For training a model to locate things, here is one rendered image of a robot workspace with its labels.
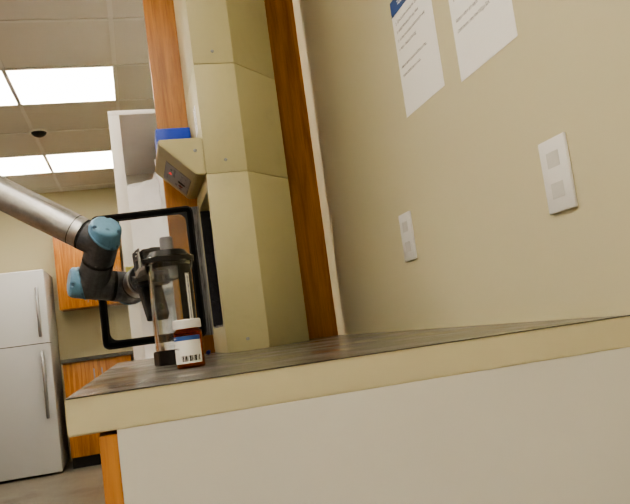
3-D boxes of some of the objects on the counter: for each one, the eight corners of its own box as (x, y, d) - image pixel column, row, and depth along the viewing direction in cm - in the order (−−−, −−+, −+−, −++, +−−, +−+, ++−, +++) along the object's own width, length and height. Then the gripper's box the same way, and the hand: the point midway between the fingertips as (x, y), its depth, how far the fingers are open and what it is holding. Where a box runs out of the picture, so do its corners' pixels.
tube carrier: (211, 353, 148) (200, 252, 151) (161, 360, 143) (150, 255, 145) (194, 354, 158) (183, 259, 160) (146, 361, 152) (136, 262, 155)
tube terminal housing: (295, 341, 219) (264, 100, 227) (322, 339, 188) (284, 60, 196) (215, 352, 213) (185, 104, 221) (228, 353, 182) (193, 64, 190)
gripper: (107, 261, 167) (128, 238, 150) (171, 256, 175) (198, 234, 157) (112, 297, 166) (134, 278, 148) (176, 290, 173) (204, 272, 156)
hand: (168, 269), depth 153 cm, fingers closed on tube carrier, 9 cm apart
